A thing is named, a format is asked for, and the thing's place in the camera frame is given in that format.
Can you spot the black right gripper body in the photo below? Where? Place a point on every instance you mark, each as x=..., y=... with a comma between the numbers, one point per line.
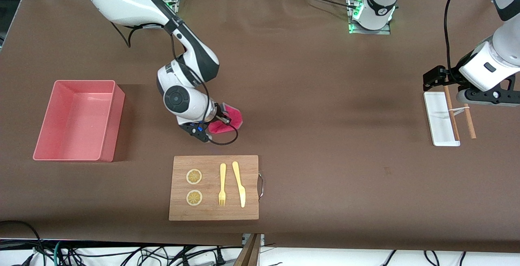
x=219, y=116

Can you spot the magenta cloth pouch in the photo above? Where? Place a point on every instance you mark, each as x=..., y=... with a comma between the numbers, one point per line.
x=223, y=129

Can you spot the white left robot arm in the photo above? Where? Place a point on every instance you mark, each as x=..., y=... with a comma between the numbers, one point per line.
x=487, y=63

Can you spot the thin white crossbar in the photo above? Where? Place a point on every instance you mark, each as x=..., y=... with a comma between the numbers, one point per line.
x=461, y=110

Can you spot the wooden rod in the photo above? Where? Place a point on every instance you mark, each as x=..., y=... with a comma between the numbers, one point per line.
x=454, y=124
x=470, y=128

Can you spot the white rectangular tray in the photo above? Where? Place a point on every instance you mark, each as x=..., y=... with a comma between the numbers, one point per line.
x=436, y=124

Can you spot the yellow plastic fork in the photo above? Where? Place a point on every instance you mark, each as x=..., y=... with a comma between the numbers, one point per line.
x=222, y=176

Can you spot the lemon slice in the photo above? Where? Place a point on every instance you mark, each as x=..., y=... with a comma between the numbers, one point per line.
x=194, y=176
x=194, y=198

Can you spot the metal base mounting plate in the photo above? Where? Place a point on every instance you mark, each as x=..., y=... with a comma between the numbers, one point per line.
x=382, y=31

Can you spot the yellow plastic knife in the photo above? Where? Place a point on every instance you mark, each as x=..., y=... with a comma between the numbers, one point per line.
x=241, y=193

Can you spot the bamboo cutting board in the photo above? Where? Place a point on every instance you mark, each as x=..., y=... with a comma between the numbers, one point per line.
x=211, y=213

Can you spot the brown wooden beam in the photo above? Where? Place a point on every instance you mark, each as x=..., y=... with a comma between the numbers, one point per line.
x=248, y=254

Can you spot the pink plastic bin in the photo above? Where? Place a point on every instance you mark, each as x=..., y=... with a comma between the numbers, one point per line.
x=77, y=120

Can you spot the black power plug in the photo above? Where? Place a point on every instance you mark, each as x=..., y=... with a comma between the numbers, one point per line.
x=220, y=260

